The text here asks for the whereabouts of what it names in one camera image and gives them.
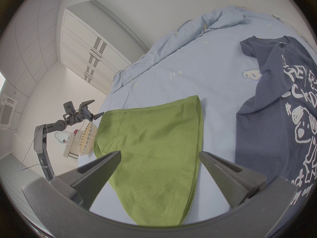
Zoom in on dark blue printed T-shirt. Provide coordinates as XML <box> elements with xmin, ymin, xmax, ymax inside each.
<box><xmin>234</xmin><ymin>35</ymin><xmax>317</xmax><ymax>208</ymax></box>

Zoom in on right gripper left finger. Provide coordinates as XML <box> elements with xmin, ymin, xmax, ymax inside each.
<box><xmin>52</xmin><ymin>150</ymin><xmax>122</xmax><ymax>211</ymax></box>

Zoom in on white wardrobe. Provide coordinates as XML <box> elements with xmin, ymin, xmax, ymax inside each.
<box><xmin>60</xmin><ymin>7</ymin><xmax>132</xmax><ymax>96</ymax></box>

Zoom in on white bedside table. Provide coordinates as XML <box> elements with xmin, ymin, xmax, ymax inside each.
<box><xmin>63</xmin><ymin>134</ymin><xmax>80</xmax><ymax>158</ymax></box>

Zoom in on green shorts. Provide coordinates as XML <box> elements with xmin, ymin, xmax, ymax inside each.
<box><xmin>93</xmin><ymin>95</ymin><xmax>204</xmax><ymax>226</ymax></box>

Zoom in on round woven basket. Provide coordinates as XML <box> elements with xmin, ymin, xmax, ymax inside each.
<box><xmin>78</xmin><ymin>121</ymin><xmax>98</xmax><ymax>156</ymax></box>

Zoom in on black cable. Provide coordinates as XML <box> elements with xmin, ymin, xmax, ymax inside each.
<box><xmin>20</xmin><ymin>125</ymin><xmax>50</xmax><ymax>172</ymax></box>

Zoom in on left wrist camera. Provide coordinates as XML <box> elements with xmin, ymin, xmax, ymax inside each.
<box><xmin>63</xmin><ymin>102</ymin><xmax>75</xmax><ymax>117</ymax></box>

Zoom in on bed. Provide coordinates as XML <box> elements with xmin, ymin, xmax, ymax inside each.
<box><xmin>78</xmin><ymin>6</ymin><xmax>317</xmax><ymax>226</ymax></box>

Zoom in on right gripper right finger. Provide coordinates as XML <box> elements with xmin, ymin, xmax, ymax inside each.
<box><xmin>199</xmin><ymin>151</ymin><xmax>268</xmax><ymax>210</ymax></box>

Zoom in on ceiling air conditioner panel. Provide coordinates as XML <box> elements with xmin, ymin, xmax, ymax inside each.
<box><xmin>0</xmin><ymin>94</ymin><xmax>18</xmax><ymax>130</ymax></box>

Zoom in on pale blue quilt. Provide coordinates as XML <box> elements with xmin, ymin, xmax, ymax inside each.
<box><xmin>110</xmin><ymin>6</ymin><xmax>252</xmax><ymax>94</ymax></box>

